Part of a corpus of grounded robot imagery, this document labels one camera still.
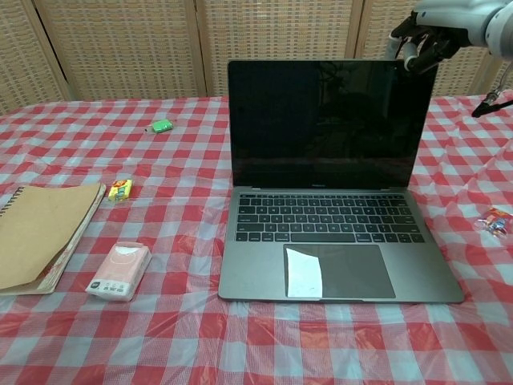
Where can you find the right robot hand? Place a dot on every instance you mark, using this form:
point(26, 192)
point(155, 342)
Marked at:
point(449, 24)

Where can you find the woven bamboo folding screen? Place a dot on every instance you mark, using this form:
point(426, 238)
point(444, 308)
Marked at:
point(120, 48)

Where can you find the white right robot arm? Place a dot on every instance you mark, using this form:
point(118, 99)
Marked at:
point(501, 28)

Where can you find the green usb stick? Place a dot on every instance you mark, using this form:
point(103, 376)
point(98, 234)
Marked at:
point(162, 126)

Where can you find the red white checkered tablecloth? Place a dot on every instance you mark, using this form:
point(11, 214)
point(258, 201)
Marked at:
point(256, 345)

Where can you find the colourful candy wrapper bag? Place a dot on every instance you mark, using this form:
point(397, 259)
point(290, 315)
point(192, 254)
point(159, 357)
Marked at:
point(495, 221)

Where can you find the brown kraft cover notebook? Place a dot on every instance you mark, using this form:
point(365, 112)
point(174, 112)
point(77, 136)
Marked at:
point(36, 232)

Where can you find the yellow candy pack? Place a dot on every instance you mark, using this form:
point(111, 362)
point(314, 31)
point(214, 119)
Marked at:
point(120, 190)

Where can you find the pink tissue pack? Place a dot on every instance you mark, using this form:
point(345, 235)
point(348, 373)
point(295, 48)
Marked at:
point(118, 268)

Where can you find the silver grey laptop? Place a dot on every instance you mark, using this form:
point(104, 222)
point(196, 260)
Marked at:
point(344, 224)

